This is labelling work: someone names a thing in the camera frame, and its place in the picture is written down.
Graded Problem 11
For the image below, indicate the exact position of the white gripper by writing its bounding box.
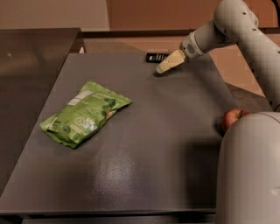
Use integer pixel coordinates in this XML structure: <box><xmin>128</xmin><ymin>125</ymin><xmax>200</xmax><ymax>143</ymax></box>
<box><xmin>156</xmin><ymin>32</ymin><xmax>204</xmax><ymax>74</ymax></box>

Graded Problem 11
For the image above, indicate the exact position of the black rxbar chocolate bar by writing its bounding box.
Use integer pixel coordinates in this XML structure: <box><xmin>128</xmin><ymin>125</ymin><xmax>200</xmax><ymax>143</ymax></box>
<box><xmin>145</xmin><ymin>52</ymin><xmax>169</xmax><ymax>63</ymax></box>

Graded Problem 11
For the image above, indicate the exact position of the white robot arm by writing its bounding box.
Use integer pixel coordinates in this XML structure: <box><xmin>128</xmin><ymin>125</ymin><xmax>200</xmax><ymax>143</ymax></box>
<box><xmin>157</xmin><ymin>0</ymin><xmax>280</xmax><ymax>224</ymax></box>

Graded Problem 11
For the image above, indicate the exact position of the red apple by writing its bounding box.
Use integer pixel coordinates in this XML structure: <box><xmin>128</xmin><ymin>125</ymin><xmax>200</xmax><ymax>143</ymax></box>
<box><xmin>221</xmin><ymin>108</ymin><xmax>249</xmax><ymax>132</ymax></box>

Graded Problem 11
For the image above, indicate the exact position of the green snack pouch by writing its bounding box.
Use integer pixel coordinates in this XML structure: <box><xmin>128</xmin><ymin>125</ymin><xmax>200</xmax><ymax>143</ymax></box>
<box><xmin>40</xmin><ymin>81</ymin><xmax>132</xmax><ymax>149</ymax></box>

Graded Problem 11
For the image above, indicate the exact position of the dark side cabinet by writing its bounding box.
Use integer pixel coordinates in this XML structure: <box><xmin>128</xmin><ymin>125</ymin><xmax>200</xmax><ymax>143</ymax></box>
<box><xmin>0</xmin><ymin>28</ymin><xmax>84</xmax><ymax>194</ymax></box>

